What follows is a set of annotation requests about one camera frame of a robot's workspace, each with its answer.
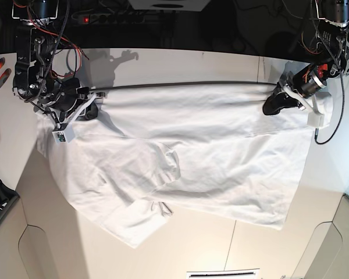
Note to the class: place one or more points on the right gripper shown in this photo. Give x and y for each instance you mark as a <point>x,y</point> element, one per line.
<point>69,101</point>

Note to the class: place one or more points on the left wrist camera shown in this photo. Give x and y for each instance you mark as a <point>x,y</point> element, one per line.
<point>322,109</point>

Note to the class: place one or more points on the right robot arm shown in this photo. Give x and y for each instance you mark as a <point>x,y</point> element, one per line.
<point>38,40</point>

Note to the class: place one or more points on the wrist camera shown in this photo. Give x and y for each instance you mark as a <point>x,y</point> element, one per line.
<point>322,109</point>
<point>63,133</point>

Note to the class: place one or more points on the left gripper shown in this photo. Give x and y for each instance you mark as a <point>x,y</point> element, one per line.
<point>303,79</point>

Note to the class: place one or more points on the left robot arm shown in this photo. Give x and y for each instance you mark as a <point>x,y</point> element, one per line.
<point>330,20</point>

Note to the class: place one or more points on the white box device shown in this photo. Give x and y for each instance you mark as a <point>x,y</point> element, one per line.
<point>181,5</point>

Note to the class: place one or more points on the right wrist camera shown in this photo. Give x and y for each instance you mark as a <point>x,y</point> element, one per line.
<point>63,133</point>

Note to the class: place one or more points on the black power strip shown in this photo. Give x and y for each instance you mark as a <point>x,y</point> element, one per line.
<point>116,18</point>

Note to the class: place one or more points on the white t-shirt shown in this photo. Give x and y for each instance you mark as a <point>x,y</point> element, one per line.
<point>204,147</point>

